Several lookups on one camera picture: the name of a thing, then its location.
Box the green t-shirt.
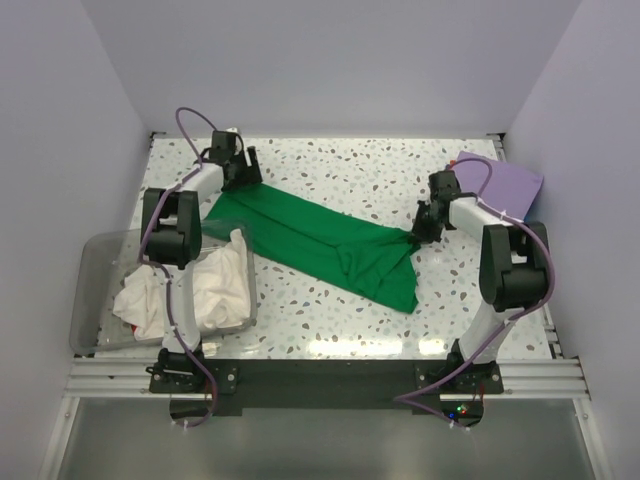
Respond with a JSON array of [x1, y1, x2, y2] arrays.
[[203, 184, 418, 314]]

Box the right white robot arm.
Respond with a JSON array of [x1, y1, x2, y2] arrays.
[[410, 170, 556, 393]]

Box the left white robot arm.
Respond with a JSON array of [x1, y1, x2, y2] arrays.
[[139, 128, 262, 392]]

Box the folded purple t-shirt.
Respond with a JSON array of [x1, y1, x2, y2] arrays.
[[452, 152, 544, 220]]

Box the white t-shirt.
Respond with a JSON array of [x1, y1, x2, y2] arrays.
[[113, 229, 251, 341]]

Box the clear plastic bin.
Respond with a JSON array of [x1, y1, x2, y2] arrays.
[[69, 219, 257, 356]]

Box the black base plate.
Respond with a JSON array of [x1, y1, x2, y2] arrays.
[[146, 354, 504, 420]]

